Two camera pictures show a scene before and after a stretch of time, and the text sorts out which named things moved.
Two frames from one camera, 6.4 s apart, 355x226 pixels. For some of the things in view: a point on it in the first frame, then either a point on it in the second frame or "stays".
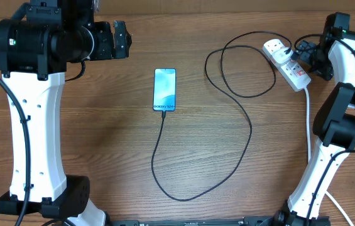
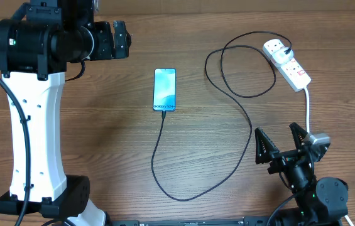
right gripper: x=302 y=52 → x=283 y=159
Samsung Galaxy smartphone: x=164 y=90 stays
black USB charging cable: x=236 y=93 stays
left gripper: x=108 y=48 stays
